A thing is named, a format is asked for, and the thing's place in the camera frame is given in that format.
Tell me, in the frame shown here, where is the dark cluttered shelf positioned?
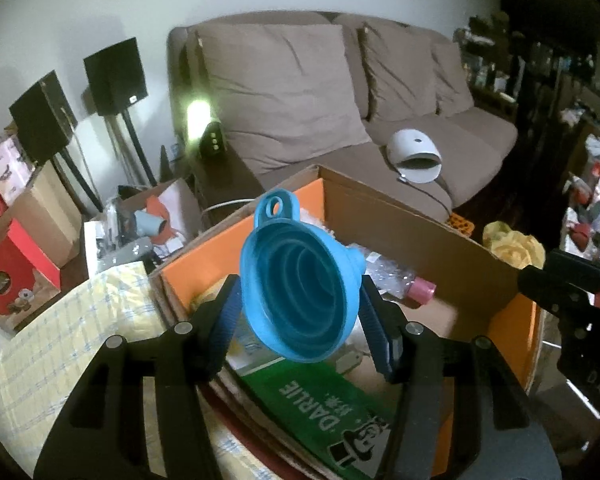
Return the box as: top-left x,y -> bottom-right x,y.
454,15 -> 597,248

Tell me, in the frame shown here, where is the clear plastic bag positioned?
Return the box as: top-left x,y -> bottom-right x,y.
348,244 -> 417,300

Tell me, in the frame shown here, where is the brown sofa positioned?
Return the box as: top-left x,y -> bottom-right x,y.
168,11 -> 518,221

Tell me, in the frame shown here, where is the left brown sofa cushion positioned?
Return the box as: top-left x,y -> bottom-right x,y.
197,23 -> 370,174

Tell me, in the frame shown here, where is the pink white small box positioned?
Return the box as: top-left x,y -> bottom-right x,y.
0,132 -> 34,207

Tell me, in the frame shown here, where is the open box of clutter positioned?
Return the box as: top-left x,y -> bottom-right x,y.
83,179 -> 201,278

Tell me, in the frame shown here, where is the brown cardboard box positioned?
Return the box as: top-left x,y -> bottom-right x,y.
0,162 -> 83,268

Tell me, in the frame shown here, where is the yellow blue plaid bedsheet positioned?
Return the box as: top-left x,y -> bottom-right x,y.
0,261 -> 292,480

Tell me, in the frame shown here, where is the white nail lamp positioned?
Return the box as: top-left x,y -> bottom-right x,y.
386,129 -> 442,184

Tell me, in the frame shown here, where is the blue collapsible funnel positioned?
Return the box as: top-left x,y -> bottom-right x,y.
239,188 -> 366,363

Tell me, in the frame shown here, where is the red chocolate collection box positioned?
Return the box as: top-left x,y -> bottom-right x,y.
0,220 -> 61,332

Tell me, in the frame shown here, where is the middle brown sofa cushion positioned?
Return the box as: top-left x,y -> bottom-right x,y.
360,22 -> 437,122

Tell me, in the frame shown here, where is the right brown sofa cushion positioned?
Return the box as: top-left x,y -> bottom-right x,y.
431,42 -> 475,117

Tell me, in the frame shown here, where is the pink capped bottle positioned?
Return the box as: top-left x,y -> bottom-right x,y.
403,276 -> 437,306

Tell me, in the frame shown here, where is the black speaker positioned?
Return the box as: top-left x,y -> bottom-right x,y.
83,37 -> 148,116
9,70 -> 78,165

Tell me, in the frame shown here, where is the left black speaker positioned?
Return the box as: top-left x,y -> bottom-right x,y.
9,70 -> 78,165

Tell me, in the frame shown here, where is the green Darlie toothpaste box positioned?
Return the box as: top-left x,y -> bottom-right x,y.
242,360 -> 393,479

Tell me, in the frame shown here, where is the brown sofa cushion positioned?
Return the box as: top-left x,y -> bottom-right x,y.
431,42 -> 475,117
360,22 -> 437,122
197,23 -> 370,174

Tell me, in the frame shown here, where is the right black speaker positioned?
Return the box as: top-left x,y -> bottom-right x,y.
83,37 -> 148,116

